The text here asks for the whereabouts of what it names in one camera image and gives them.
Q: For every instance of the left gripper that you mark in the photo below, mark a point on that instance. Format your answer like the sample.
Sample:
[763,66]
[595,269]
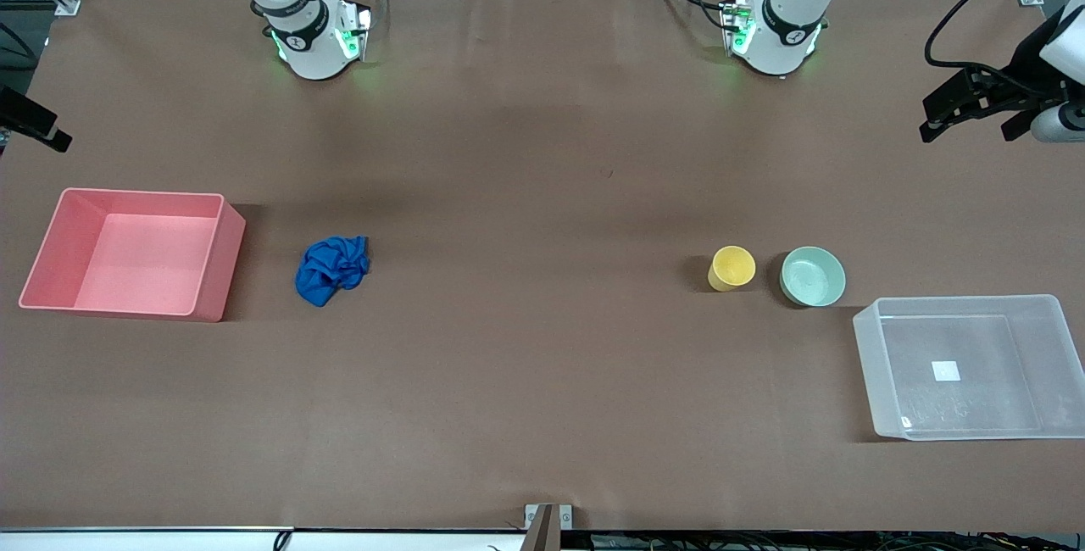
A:
[1020,75]

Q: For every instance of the blue cloth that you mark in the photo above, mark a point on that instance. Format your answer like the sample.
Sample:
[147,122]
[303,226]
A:
[329,273]

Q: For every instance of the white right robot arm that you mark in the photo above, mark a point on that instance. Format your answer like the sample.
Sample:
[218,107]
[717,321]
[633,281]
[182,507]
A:
[309,51]

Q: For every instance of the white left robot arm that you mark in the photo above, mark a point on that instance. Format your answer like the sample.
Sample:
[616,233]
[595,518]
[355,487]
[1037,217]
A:
[781,42]

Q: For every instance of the white label sticker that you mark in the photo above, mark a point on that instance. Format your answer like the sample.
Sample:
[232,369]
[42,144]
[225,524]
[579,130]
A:
[946,371]

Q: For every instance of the pink plastic bin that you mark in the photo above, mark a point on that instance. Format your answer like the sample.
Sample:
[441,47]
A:
[140,267]

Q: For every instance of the mint green bowl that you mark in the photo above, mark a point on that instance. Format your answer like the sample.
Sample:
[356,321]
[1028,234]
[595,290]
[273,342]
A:
[812,278]

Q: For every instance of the metal table edge bracket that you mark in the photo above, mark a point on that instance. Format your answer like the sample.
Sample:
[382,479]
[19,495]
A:
[548,525]

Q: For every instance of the clear plastic storage box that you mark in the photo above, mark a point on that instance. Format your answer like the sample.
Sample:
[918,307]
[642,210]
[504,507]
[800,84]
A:
[958,403]

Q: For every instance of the yellow plastic cup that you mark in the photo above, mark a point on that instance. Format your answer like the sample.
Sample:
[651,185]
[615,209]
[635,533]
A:
[731,268]

